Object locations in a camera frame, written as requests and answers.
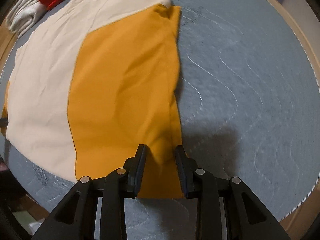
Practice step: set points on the white folded fluffy blanket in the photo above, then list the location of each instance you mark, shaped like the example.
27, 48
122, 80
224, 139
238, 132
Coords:
22, 13

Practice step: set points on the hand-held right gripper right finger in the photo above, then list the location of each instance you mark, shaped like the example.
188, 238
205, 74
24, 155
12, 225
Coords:
181, 172

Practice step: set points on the beige and orange hooded jacket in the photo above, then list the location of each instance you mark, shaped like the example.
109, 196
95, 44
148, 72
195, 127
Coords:
120, 87

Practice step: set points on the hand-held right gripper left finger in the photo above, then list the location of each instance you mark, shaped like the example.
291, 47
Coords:
138, 172

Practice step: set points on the grey quilted bed cover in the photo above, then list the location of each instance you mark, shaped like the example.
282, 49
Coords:
245, 87

